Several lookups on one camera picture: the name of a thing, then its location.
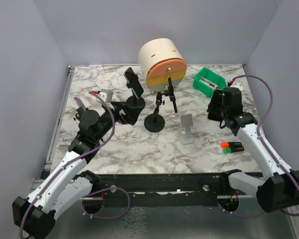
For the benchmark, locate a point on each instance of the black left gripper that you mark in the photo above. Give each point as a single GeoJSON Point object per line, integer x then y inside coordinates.
{"type": "Point", "coordinates": [129, 117]}

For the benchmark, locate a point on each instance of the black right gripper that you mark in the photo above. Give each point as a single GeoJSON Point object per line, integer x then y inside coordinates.
{"type": "Point", "coordinates": [216, 98]}

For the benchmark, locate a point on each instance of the silver folding phone stand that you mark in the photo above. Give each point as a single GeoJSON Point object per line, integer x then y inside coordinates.
{"type": "Point", "coordinates": [186, 132]}

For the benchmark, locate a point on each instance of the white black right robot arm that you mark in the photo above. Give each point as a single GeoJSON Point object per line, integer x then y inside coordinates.
{"type": "Point", "coordinates": [279, 188]}

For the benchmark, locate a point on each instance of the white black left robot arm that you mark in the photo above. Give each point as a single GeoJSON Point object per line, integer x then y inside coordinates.
{"type": "Point", "coordinates": [37, 213]}

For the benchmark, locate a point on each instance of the black round-base phone stand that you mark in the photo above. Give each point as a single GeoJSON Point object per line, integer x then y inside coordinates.
{"type": "Point", "coordinates": [134, 103]}

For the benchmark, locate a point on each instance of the silver phone with dark screen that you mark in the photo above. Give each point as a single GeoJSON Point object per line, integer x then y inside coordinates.
{"type": "Point", "coordinates": [133, 82]}

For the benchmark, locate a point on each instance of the small black phone stand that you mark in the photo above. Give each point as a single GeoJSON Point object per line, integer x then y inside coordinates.
{"type": "Point", "coordinates": [78, 115]}

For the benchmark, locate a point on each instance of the purple phone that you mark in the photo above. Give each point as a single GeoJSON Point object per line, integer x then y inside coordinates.
{"type": "Point", "coordinates": [79, 103]}

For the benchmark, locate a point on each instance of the green plastic bin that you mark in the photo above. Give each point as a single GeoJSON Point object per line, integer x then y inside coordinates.
{"type": "Point", "coordinates": [211, 76]}

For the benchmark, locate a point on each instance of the items inside green bin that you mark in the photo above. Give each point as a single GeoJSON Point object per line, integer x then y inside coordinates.
{"type": "Point", "coordinates": [209, 83]}

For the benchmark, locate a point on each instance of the orange highlighter marker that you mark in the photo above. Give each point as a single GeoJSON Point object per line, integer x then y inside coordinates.
{"type": "Point", "coordinates": [231, 144]}

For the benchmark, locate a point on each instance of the cream cylindrical drawer organizer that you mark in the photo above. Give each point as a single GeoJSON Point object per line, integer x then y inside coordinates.
{"type": "Point", "coordinates": [159, 59]}

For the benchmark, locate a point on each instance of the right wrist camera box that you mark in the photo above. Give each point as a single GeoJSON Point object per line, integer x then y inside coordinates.
{"type": "Point", "coordinates": [238, 83]}

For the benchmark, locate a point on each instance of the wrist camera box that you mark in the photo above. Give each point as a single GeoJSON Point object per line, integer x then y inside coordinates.
{"type": "Point", "coordinates": [238, 83]}
{"type": "Point", "coordinates": [105, 95]}

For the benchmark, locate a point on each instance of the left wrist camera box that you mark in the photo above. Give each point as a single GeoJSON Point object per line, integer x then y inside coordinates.
{"type": "Point", "coordinates": [105, 95]}

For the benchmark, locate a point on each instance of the black front mounting rail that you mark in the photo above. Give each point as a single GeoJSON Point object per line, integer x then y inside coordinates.
{"type": "Point", "coordinates": [156, 190]}

